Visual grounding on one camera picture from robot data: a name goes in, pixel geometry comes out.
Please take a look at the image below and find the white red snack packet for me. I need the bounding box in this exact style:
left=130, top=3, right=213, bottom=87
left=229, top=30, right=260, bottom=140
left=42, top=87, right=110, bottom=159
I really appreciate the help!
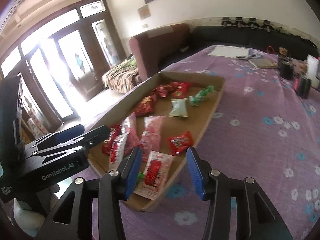
left=134, top=151, right=175, bottom=200

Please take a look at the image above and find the red gold snack bar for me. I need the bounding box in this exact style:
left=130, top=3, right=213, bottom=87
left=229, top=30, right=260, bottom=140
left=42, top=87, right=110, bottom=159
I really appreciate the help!
left=101, top=124, right=121, bottom=155

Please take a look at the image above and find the pink snack packet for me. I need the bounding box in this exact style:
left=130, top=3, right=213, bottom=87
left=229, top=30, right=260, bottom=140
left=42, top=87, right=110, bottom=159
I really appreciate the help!
left=121, top=112, right=143, bottom=157
left=140, top=115, right=166, bottom=162

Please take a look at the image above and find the dark red snack packet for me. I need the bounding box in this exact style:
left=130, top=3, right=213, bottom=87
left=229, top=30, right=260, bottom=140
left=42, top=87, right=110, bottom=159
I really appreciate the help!
left=135, top=94, right=157, bottom=116

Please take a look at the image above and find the patterned blanket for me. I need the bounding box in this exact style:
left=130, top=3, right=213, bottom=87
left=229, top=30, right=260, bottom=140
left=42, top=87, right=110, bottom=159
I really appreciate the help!
left=101, top=54, right=138, bottom=94

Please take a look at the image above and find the cardboard tray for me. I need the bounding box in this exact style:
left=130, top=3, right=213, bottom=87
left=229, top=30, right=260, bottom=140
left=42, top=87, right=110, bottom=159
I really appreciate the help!
left=86, top=71, right=225, bottom=212

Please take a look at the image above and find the wooden glass door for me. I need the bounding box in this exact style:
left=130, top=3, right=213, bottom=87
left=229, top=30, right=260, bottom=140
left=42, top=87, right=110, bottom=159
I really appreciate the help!
left=1, top=0, right=126, bottom=130

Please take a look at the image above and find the small red snack packet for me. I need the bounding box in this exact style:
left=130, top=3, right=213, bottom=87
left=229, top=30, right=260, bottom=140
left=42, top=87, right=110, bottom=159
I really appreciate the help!
left=168, top=131, right=194, bottom=155

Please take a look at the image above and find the crumpled red wrapper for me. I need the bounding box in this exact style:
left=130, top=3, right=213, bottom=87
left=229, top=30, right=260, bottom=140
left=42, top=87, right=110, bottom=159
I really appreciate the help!
left=153, top=82, right=178, bottom=98

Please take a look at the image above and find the pale green snack packet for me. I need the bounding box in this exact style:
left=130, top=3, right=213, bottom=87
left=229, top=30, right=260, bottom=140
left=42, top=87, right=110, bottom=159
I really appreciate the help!
left=169, top=98, right=188, bottom=118

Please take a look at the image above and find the purple floral tablecloth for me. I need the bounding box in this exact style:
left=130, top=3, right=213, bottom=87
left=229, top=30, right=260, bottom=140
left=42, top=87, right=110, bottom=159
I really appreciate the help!
left=81, top=46, right=319, bottom=239

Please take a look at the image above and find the red round-logo packet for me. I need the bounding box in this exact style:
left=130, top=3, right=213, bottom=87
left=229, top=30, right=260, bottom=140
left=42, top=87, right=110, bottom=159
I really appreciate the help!
left=171, top=82, right=191, bottom=99

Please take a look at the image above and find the brown armchair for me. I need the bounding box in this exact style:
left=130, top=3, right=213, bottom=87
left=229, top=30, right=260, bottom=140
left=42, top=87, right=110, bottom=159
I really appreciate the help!
left=129, top=23, right=190, bottom=81

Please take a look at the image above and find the green white wrapped candy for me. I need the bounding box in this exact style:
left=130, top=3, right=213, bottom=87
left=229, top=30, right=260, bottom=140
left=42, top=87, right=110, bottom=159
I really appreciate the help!
left=189, top=85, right=214, bottom=106

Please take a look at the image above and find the black cylinder container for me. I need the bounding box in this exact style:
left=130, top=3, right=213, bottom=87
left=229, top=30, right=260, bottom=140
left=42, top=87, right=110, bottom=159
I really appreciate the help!
left=293, top=76, right=311, bottom=99
left=278, top=47, right=294, bottom=81

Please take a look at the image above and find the white paper sheet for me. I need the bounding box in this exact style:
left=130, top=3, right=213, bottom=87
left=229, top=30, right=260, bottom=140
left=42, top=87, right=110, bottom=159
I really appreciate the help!
left=208, top=45, right=249, bottom=58

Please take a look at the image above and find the brown notebook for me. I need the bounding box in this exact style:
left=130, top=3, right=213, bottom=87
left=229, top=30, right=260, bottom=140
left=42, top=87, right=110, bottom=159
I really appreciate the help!
left=249, top=59, right=278, bottom=69

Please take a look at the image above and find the white cup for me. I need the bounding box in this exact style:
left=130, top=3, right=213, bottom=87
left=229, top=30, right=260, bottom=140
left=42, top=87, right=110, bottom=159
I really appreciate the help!
left=306, top=55, right=319, bottom=89

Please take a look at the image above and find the black sofa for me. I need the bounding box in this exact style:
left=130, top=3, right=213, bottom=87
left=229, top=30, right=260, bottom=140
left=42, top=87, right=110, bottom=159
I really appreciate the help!
left=159, top=25, right=319, bottom=69

